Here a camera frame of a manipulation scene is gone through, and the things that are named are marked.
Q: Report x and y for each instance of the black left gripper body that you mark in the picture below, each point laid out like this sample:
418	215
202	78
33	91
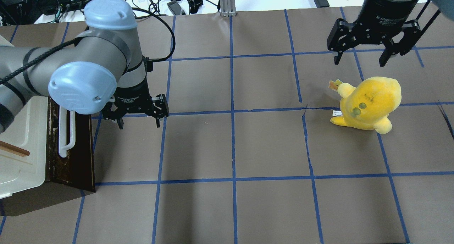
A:
133	94

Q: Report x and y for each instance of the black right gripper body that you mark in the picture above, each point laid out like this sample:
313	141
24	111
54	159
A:
385	10

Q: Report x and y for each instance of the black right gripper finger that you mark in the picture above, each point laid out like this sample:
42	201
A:
337	57
389	51

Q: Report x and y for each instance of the white drawer handle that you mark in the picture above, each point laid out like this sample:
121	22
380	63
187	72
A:
66	131

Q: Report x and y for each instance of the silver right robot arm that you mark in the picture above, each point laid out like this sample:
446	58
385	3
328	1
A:
383	22

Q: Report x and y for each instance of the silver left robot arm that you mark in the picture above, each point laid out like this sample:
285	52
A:
102	70

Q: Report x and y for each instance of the yellow plush toy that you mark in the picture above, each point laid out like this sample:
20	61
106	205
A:
368	105

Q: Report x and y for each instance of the cream plastic storage box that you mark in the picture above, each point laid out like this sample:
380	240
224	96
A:
24	123

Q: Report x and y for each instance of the aluminium frame post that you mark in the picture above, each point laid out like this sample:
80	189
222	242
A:
227	8

